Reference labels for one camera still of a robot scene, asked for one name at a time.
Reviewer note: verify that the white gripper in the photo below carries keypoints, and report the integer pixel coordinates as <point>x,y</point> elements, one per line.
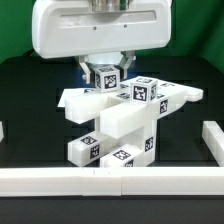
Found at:
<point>65,28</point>

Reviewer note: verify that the white tagged cube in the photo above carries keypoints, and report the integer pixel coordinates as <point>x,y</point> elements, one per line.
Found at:
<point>107,78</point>
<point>143,89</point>

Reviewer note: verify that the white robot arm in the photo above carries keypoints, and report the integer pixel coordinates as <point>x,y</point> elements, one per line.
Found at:
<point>110,5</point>

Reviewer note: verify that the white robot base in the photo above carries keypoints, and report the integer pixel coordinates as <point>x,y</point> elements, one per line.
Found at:
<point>103,58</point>

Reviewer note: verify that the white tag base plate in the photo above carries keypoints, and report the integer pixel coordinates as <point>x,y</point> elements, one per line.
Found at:
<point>68,93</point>

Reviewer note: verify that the white front fence rail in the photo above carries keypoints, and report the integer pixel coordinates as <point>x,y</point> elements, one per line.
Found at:
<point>15,182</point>

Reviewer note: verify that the white fence rail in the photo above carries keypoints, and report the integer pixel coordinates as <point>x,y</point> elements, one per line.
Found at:
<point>1,131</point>
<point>213,136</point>
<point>15,182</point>

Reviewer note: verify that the white left fence rail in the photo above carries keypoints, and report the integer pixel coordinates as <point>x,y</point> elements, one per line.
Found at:
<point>1,131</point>

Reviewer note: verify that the white right fence rail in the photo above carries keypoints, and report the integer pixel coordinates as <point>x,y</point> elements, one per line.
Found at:
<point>213,136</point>

